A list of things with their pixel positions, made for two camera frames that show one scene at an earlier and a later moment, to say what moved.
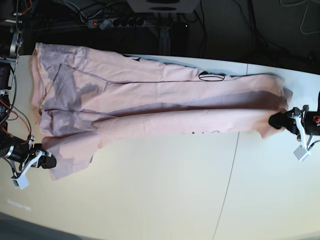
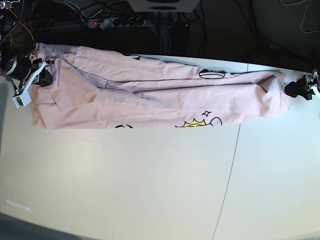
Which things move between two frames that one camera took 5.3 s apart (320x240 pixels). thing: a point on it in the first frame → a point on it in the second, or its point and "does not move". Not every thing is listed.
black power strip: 116,22 does not move
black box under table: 180,31 does not move
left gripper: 47,161 → 26,68
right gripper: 283,120 → 301,87
